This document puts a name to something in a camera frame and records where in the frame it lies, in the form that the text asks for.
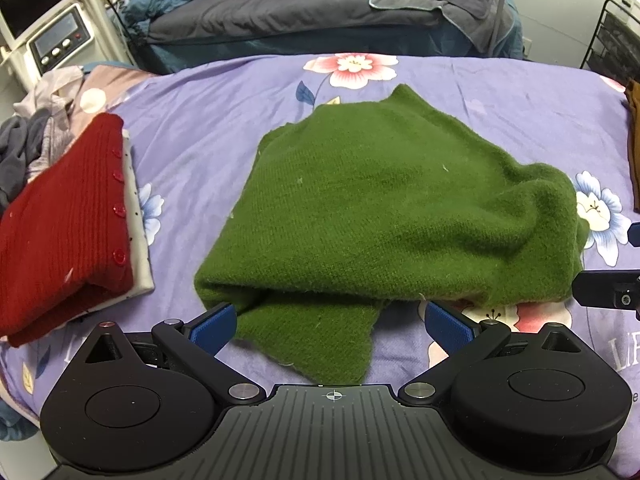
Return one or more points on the blue bed skirt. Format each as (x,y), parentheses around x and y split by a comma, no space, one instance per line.
(440,40)

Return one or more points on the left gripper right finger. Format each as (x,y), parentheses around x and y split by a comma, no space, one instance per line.
(466,342)

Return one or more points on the red knit sweater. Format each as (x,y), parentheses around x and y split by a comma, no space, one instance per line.
(64,241)

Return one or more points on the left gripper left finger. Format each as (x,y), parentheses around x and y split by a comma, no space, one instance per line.
(193,346)

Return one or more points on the green knit cardigan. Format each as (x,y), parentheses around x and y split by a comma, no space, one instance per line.
(364,204)

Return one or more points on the pile of grey pink clothes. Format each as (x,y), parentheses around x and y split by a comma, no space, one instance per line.
(38,133)

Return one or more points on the white dotted folded garment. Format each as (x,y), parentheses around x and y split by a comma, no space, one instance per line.
(140,239)

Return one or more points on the black wire rack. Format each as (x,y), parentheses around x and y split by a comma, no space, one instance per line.
(613,49)

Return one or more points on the brown folded garment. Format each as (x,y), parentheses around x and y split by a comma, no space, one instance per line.
(632,94)

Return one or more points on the white medical device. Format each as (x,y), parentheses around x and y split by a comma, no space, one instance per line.
(40,35)

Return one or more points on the grey blanket on far bed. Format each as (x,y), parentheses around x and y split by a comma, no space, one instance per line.
(243,19)

